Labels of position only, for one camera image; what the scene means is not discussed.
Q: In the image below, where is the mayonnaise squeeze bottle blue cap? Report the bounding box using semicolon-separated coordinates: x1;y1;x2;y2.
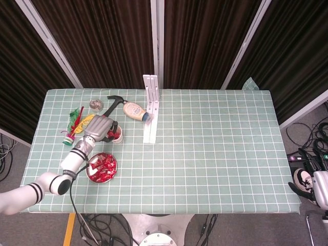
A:
122;101;152;122

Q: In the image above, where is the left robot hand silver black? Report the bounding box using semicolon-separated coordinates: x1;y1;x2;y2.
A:
84;115;122;143

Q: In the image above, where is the white partition post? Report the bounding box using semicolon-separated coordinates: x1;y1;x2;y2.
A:
220;0;272;90
150;0;165;89
15;0;84;89

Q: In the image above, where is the yellow floor tape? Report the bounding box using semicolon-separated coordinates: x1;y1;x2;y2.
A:
63;213;76;246

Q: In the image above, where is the small clear jar of clips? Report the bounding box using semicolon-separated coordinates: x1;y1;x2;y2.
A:
89;99;104;113

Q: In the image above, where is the colourful feather shuttlecock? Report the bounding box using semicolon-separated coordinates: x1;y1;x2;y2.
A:
61;107;95;146

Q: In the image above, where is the white paper cup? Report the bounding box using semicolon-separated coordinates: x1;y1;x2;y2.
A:
106;125;124;145

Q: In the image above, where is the black power strip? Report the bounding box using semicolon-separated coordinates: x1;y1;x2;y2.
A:
286;153;308;162

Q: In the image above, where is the red black claw hammer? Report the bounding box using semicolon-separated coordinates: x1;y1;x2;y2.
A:
101;95;128;119

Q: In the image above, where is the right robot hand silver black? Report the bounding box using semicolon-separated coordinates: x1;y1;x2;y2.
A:
287;147;328;209

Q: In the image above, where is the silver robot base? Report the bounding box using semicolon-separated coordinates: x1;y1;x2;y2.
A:
122;214;193;246

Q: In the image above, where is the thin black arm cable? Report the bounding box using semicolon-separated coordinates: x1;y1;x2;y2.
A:
68;156;91;216

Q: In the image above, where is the green checked tablecloth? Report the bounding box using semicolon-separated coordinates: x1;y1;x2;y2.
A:
22;76;301;215

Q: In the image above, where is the dark brown curtain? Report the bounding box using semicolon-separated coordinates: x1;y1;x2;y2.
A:
163;0;262;90
227;0;328;124
30;0;156;89
0;0;75;140

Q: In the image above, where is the white black sneaker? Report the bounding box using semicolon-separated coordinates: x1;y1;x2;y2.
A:
293;168;314;193

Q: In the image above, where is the white partition base rail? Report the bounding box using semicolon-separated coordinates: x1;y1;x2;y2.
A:
278;89;328;130
0;127;33;148

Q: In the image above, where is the black floor cable bundle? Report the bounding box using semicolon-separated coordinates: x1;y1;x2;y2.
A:
0;133;19;183
76;214;140;246
285;116;328;156

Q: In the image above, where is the round metal plate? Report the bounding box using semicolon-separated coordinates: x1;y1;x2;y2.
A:
86;153;119;183

